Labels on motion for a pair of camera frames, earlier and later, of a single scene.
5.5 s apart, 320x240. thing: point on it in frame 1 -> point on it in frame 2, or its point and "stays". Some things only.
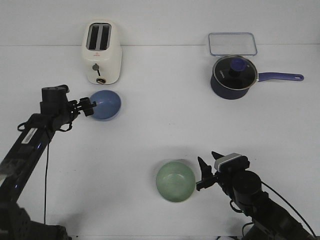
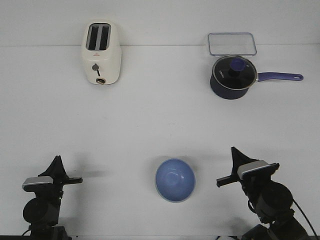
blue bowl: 108,104 -> 175,180
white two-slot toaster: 102,52 stays
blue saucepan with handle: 226,93 stays
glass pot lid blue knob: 235,72 stays
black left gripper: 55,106 -> 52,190
